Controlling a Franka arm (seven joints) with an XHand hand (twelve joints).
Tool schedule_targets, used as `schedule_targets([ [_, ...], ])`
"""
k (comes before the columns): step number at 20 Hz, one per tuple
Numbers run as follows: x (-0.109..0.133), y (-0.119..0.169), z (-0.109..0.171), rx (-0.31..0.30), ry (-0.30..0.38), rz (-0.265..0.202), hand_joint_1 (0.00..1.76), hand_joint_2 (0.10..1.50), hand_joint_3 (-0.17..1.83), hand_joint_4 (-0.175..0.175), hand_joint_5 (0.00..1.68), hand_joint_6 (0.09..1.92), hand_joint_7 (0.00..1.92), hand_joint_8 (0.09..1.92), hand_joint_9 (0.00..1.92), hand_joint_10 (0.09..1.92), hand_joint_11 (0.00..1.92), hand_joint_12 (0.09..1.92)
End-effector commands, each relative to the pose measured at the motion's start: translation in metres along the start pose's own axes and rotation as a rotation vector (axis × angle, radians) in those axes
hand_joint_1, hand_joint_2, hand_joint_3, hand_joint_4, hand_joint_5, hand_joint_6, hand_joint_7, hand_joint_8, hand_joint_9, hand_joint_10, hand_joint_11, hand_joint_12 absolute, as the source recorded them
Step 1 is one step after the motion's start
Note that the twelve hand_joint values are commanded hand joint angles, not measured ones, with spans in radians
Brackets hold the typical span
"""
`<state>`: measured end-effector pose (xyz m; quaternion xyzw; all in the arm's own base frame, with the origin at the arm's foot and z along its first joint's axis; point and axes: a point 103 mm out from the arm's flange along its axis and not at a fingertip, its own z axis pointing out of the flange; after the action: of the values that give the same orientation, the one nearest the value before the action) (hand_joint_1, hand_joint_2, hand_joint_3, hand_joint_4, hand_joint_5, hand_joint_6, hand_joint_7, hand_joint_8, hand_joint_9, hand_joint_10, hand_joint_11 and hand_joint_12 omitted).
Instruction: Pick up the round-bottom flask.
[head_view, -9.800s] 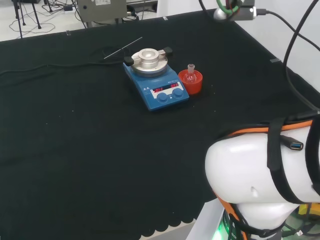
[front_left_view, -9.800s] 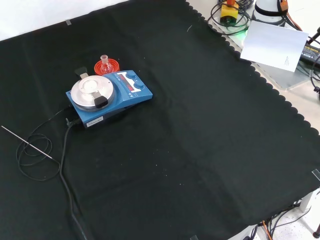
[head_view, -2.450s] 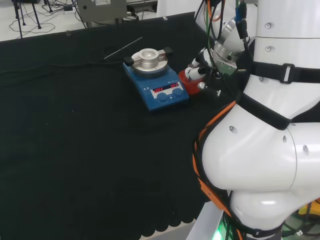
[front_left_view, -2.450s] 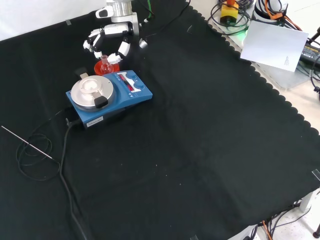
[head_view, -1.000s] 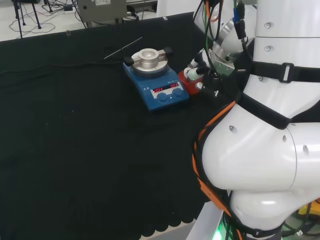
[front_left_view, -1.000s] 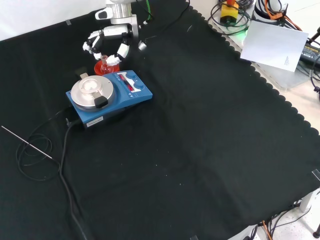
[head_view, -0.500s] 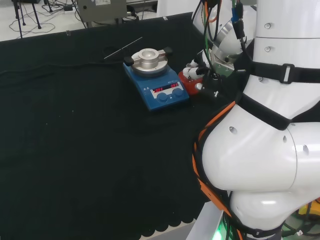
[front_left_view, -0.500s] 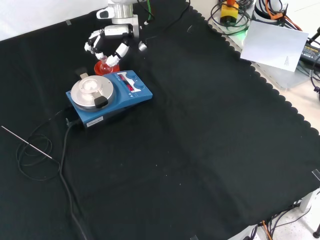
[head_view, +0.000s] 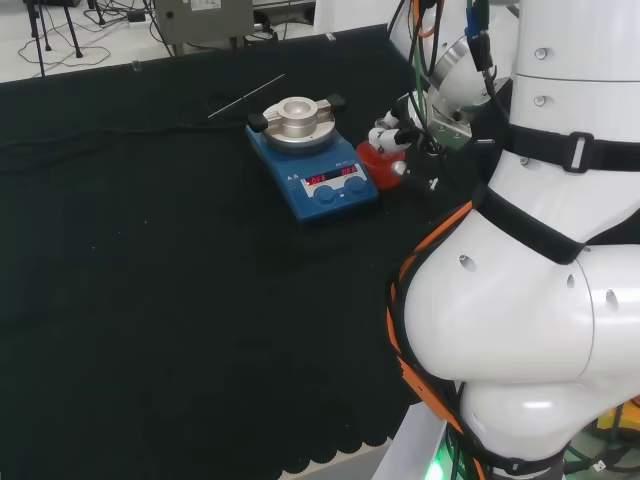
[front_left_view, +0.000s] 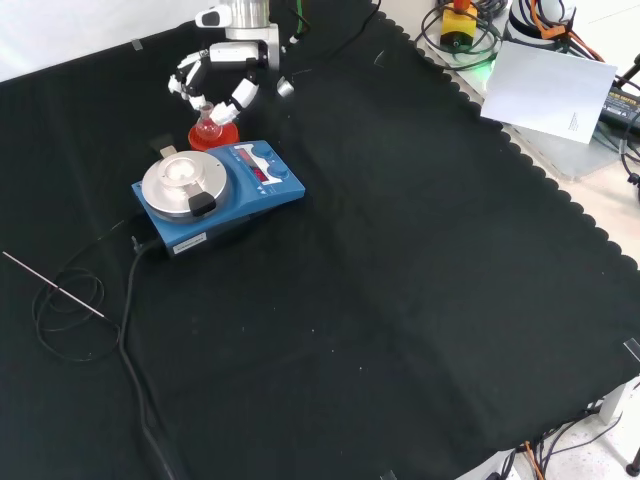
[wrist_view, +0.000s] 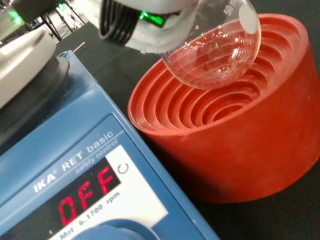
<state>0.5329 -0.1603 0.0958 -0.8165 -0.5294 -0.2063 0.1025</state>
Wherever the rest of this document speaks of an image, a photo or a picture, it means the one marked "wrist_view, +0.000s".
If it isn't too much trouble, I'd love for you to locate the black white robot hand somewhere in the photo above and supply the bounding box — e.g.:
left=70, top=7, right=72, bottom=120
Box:
left=98, top=0, right=201, bottom=54

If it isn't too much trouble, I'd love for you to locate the thin metal probe rod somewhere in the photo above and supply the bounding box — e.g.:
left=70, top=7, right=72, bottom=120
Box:
left=73, top=41, right=86, bottom=53

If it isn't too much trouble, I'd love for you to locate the black tripod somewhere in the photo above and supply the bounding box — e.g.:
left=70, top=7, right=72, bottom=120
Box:
left=39, top=2, right=88, bottom=41

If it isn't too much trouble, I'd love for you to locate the blue base heater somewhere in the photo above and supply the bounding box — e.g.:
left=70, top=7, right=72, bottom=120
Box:
left=0, top=24, right=221, bottom=240

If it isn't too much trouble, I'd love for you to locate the red flask support ring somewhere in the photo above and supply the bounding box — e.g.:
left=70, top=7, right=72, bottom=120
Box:
left=127, top=13, right=320, bottom=204

